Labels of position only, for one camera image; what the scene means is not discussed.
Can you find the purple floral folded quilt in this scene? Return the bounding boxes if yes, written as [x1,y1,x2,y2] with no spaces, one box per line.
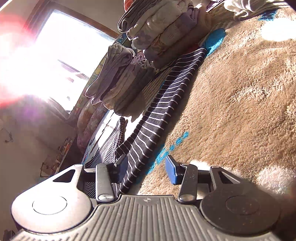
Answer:
[77,106,107,154]

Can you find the floral folded blanket stack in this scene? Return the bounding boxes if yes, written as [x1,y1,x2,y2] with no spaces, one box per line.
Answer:
[117,1,211,69]

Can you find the white folded cloth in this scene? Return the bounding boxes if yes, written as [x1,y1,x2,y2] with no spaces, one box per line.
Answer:
[224,0,290,21]

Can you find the black white striped garment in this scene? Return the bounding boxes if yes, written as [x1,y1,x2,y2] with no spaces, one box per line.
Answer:
[84,48,207,197]

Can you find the cluttered dark side table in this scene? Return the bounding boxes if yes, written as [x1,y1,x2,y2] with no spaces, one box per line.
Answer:
[39,137,79,178]

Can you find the grey folded laundry stack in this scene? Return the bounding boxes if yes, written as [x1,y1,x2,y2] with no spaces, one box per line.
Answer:
[85,43,156,115]

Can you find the colourful alphabet foam mat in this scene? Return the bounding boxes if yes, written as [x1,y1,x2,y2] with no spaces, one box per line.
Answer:
[69,34,128,119]

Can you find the yellow patterned pillow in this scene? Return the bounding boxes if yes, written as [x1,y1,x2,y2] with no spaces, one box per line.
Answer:
[77,100,95,130]

